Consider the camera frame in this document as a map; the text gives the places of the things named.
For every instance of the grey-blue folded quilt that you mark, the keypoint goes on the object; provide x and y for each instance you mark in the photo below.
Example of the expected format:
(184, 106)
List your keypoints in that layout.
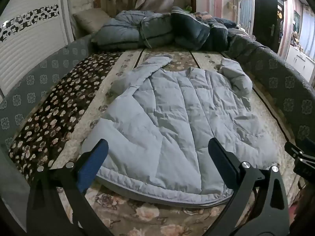
(118, 33)

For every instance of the grey folded quilt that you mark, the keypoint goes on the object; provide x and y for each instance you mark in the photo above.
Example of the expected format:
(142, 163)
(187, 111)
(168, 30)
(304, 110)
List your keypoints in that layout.
(157, 30)

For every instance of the dark door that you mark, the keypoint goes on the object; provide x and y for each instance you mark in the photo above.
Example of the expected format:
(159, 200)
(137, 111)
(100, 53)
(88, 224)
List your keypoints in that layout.
(267, 17)

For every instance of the white cabinet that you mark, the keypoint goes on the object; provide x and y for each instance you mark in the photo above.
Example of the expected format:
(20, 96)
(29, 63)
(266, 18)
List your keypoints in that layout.
(299, 60)

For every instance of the white ornate frame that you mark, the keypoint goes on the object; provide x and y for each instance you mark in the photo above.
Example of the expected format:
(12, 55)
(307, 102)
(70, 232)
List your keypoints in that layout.
(244, 7)

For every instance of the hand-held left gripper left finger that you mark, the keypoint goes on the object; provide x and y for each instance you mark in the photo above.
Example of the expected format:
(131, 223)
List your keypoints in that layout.
(91, 167)

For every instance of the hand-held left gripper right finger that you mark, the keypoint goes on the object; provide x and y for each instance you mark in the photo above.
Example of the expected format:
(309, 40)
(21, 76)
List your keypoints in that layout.
(221, 159)

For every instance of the beige pillow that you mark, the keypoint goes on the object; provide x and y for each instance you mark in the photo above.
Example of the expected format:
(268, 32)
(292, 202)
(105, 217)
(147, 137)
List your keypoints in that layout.
(91, 19)

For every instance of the white wardrobe with patterned band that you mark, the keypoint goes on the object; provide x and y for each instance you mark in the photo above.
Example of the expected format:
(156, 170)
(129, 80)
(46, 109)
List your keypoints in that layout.
(29, 41)

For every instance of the person's right forearm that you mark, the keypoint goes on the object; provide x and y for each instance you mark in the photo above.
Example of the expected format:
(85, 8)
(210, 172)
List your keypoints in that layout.
(306, 204)

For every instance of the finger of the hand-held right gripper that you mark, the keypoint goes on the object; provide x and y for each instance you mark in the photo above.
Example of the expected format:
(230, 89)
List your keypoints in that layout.
(296, 151)

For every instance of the light blue puffer jacket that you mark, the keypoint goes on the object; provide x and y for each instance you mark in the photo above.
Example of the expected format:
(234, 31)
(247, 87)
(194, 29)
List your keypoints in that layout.
(177, 127)

